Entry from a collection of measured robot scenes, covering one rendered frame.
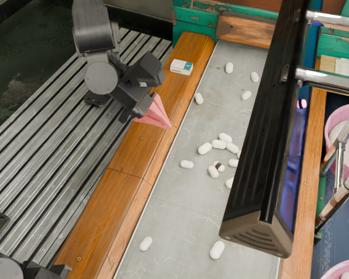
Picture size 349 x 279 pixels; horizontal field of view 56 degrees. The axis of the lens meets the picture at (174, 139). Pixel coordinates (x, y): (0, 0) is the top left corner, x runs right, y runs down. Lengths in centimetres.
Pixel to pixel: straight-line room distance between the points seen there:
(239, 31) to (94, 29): 53
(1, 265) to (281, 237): 32
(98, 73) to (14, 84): 174
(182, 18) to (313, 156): 61
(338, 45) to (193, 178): 61
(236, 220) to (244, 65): 77
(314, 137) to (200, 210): 35
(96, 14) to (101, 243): 45
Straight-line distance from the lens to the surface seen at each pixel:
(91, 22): 67
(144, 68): 60
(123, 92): 65
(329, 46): 112
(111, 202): 74
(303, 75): 48
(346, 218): 90
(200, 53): 106
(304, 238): 74
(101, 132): 98
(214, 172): 77
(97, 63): 59
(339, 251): 86
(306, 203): 78
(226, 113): 92
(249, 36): 106
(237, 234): 38
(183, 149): 83
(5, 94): 226
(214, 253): 69
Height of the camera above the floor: 141
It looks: 52 degrees down
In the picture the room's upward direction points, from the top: straight up
